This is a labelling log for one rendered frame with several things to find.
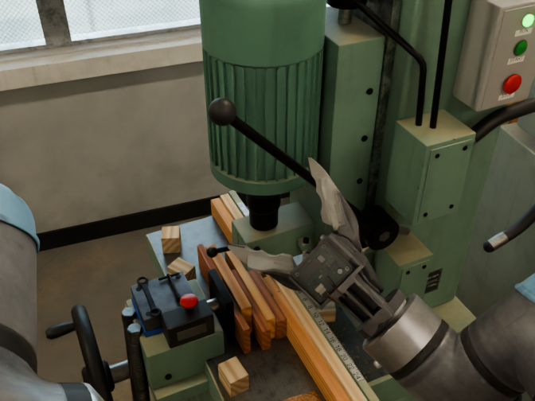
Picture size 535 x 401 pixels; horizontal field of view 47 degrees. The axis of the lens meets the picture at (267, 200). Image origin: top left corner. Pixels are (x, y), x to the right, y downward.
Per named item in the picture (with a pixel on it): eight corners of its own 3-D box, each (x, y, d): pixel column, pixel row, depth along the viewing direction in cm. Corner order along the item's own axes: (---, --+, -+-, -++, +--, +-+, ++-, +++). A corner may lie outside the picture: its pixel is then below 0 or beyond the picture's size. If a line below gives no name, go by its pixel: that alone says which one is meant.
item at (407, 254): (362, 282, 114) (369, 233, 106) (394, 270, 116) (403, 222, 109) (391, 317, 107) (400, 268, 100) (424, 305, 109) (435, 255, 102)
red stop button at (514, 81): (499, 93, 91) (504, 75, 89) (515, 89, 92) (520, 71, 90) (504, 96, 90) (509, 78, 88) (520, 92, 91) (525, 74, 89)
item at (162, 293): (131, 301, 110) (127, 279, 107) (190, 283, 114) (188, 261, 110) (152, 356, 101) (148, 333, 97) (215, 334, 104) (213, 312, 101)
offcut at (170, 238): (180, 252, 129) (178, 237, 126) (162, 253, 129) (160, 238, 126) (181, 240, 132) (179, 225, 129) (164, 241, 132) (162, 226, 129)
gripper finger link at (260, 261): (217, 248, 73) (293, 259, 72) (231, 242, 79) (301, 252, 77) (215, 274, 74) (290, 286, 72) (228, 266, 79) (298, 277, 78)
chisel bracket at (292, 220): (232, 255, 116) (230, 219, 111) (298, 234, 121) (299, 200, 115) (247, 280, 111) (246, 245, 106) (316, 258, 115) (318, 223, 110)
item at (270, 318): (225, 269, 125) (224, 248, 122) (232, 266, 126) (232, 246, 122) (267, 340, 111) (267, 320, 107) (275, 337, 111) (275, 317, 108)
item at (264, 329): (228, 290, 120) (227, 270, 117) (236, 287, 121) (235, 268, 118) (262, 351, 109) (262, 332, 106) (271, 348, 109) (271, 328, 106)
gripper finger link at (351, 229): (350, 189, 74) (364, 262, 74) (351, 189, 76) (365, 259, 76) (312, 197, 75) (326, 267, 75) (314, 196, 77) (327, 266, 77)
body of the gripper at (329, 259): (327, 227, 69) (408, 304, 67) (335, 220, 77) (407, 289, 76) (282, 275, 70) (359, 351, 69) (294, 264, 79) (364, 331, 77)
